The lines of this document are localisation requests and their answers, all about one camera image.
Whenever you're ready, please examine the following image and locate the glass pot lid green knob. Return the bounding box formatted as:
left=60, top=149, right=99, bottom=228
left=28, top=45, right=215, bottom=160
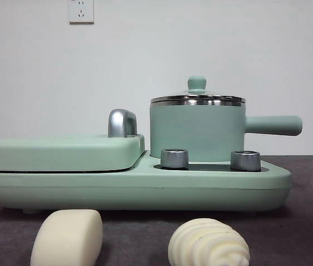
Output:
left=150, top=76, right=247, bottom=104

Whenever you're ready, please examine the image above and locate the ridged twisted steamed bun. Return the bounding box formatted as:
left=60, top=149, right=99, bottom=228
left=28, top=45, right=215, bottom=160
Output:
left=167, top=217, right=250, bottom=266

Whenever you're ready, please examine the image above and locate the smooth white steamed bun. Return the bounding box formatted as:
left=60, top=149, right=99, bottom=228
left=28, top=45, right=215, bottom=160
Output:
left=30, top=209, right=104, bottom=266

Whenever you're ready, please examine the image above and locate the silver control knob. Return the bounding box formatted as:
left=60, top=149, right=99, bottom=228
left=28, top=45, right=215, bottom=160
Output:
left=230, top=150, right=261, bottom=171
left=160, top=149, right=189, bottom=169

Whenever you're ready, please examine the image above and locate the green breakfast maker base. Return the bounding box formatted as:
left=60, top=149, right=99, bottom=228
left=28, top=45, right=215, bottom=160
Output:
left=0, top=149, right=293, bottom=216

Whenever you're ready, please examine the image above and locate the green griddle lid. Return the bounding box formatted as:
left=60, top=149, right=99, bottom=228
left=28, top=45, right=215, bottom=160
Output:
left=0, top=133, right=146, bottom=170

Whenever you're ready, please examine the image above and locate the green saucepan with handle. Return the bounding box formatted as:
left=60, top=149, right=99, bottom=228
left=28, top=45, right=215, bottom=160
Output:
left=149, top=99, right=303, bottom=164

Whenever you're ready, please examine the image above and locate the silver griddle lid handle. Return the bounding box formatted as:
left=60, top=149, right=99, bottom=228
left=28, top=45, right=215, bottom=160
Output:
left=107, top=109, right=138, bottom=139

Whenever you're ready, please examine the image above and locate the white wall socket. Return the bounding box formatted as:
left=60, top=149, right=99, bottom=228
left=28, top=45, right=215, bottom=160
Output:
left=68, top=0, right=95, bottom=24

